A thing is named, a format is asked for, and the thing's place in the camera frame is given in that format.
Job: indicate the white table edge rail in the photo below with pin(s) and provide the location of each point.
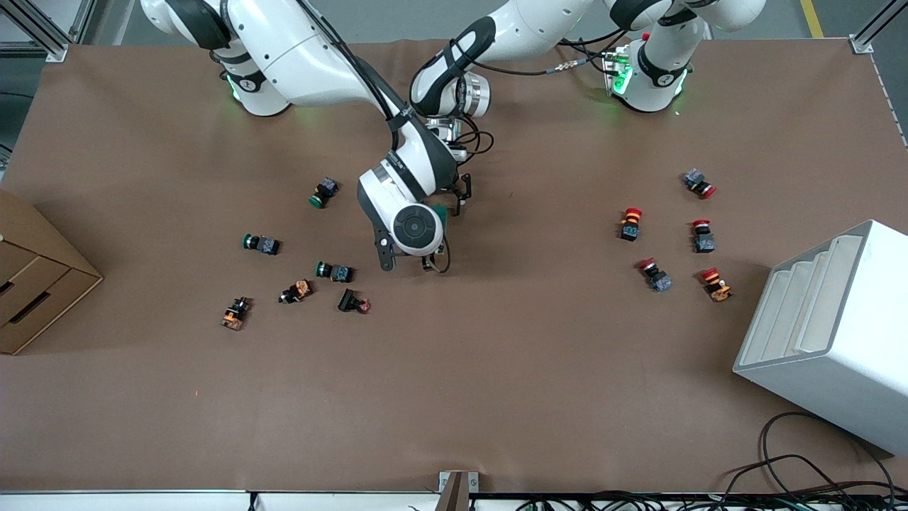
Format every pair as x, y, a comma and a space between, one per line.
142, 501

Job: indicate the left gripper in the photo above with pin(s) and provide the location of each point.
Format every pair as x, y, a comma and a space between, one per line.
462, 190

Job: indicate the cardboard box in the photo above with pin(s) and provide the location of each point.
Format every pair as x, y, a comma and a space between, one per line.
35, 284

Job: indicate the brown table mat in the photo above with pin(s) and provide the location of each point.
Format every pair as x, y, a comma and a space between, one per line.
496, 369

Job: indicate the black selector switch orange block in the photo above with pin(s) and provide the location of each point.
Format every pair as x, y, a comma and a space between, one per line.
296, 291

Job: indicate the green load switch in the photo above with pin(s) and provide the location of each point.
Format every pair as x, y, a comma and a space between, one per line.
441, 213

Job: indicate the white stepped storage rack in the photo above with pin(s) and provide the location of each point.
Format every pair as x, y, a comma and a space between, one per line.
837, 355

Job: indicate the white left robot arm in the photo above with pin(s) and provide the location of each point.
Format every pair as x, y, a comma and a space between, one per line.
539, 28

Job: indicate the black red push button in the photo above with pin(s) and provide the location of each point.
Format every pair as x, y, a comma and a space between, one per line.
352, 301

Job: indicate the metal table edge bracket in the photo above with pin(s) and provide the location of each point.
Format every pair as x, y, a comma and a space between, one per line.
457, 491

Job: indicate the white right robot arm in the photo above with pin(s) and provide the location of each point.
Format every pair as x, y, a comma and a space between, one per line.
298, 50

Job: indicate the black key switch orange block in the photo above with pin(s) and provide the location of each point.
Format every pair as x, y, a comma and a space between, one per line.
235, 313

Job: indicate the red mushroom button blue block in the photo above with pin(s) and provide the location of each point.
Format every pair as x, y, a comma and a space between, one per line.
702, 235
654, 275
699, 183

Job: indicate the aluminium frame profile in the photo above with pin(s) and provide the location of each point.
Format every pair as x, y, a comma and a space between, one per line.
869, 35
39, 32

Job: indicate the green mushroom push button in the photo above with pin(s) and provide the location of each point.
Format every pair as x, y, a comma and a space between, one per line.
333, 271
323, 191
260, 243

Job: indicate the red mushroom button orange block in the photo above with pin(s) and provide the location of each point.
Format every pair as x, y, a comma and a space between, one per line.
716, 284
630, 223

